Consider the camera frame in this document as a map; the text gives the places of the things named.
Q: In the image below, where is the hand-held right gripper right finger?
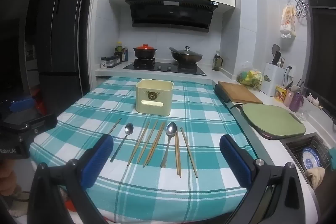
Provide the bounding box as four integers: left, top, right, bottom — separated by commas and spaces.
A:
220, 135, 321, 224

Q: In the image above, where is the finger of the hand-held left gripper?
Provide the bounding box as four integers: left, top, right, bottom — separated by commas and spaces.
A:
25, 113, 58, 136

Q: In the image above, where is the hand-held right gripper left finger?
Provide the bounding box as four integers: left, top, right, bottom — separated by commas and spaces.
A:
28, 134, 114, 224

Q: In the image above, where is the cream plastic utensil container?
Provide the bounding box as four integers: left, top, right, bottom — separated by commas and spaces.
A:
135, 79, 174, 117

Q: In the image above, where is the person's left hand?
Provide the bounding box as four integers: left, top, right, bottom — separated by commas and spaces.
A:
0, 159, 23, 197

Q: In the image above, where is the dark red container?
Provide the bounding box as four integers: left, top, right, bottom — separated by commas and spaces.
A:
35, 98, 47, 115

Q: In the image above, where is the blue box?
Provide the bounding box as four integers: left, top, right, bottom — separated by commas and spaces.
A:
10, 99, 35, 112

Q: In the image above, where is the thin dark chopstick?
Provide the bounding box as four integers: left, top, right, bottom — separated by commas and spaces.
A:
108, 118, 122, 136

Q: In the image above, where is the small metal spoon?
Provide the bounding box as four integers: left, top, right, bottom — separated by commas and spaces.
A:
109, 123, 134, 163

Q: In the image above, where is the teal checked tablecloth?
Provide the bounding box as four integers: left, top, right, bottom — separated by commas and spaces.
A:
30, 77, 259, 224

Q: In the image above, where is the green cutting board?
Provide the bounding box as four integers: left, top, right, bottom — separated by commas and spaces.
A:
241, 104, 306, 137

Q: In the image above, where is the metal sink dish rack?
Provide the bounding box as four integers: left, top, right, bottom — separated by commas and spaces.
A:
282, 132, 332, 185

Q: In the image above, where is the wooden cutting board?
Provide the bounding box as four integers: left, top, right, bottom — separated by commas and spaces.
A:
218, 81, 263, 104

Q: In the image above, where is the large metal spoon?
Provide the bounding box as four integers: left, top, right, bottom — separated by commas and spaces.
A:
160, 122, 177, 168

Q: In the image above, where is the blue patterned plate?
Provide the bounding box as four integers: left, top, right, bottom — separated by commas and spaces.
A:
301, 147, 321, 170

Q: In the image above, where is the yellow printed cup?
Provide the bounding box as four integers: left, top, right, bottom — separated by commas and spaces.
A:
275, 85, 288, 103

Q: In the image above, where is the dark refrigerator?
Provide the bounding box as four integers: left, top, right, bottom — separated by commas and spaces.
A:
37, 0, 89, 115

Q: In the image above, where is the pink cup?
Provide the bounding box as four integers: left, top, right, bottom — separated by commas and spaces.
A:
283, 89, 296, 106

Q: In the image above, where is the plastic bag of sponges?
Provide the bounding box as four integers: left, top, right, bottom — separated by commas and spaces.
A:
237, 69, 263, 88

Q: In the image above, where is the beige cloth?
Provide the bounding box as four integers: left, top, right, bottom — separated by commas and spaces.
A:
304, 167, 326, 189

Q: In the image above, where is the white utensil holder box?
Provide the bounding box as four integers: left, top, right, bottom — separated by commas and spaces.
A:
264, 62, 287, 97

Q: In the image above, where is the glass oil jug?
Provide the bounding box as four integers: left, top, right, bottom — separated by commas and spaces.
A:
212, 54, 223, 72

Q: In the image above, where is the dark wok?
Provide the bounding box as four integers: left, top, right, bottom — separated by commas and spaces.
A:
168, 47, 204, 64

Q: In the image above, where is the black gas hob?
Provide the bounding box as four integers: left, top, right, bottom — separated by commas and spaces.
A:
123, 58, 207, 76

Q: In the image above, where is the black spatula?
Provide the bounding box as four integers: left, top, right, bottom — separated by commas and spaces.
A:
271, 44, 282, 65

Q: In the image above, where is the black clay pot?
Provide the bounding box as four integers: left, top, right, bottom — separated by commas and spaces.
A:
133, 48, 158, 60

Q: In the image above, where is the glass wok lid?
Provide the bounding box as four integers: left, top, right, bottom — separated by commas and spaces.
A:
174, 46, 200, 56

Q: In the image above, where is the hanging printed plastic bag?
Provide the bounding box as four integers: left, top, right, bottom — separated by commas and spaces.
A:
279, 3, 299, 40

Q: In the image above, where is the black range hood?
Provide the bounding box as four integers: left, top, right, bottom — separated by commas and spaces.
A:
125, 0, 220, 33

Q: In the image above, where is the metal steamer rack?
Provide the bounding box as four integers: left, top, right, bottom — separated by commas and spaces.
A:
292, 0, 311, 20

